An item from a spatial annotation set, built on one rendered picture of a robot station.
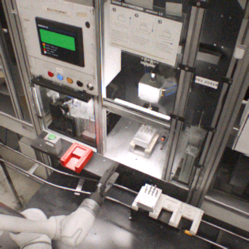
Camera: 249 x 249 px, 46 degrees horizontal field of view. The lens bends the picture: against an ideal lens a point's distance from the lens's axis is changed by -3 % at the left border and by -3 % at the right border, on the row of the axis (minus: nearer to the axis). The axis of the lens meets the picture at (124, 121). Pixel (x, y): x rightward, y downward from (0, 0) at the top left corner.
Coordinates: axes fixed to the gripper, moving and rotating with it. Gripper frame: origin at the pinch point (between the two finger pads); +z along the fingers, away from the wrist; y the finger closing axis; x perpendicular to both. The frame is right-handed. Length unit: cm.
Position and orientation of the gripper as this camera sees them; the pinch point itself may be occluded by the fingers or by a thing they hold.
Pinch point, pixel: (114, 172)
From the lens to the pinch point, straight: 149.8
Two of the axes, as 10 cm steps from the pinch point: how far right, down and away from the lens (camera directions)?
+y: 0.2, -7.1, -7.0
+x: -8.9, -3.3, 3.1
